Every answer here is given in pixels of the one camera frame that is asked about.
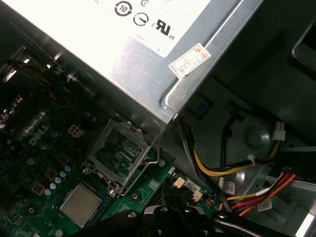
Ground wire locking lever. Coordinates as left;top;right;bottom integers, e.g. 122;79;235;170
119;137;165;197

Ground orange red wire bundle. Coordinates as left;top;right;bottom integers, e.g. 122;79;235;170
217;171;297;215

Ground metal socket cover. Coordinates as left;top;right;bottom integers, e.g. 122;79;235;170
82;118;152;197

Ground grey metal drive cage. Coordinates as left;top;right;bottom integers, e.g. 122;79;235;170
244;143;316;237

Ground yellow black power wires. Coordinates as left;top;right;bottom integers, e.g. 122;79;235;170
179;116;287;178

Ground green motherboard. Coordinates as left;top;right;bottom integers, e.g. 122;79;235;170
0;44;223;237

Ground black RAM slot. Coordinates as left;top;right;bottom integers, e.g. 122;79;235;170
158;176;186;210
182;190;203;210

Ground black open PC case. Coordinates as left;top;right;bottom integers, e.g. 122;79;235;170
158;0;316;237

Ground grey power supply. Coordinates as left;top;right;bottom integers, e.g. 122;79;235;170
4;0;266;124

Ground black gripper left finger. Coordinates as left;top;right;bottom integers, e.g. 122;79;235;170
71;182;175;237

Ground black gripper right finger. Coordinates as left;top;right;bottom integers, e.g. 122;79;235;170
174;185;299;237

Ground thin black wire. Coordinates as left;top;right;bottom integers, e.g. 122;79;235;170
219;108;246;213

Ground silver CPU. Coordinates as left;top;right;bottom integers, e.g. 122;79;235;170
59;184;103;228

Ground red white inspection sticker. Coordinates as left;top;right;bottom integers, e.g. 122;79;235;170
168;43;212;79

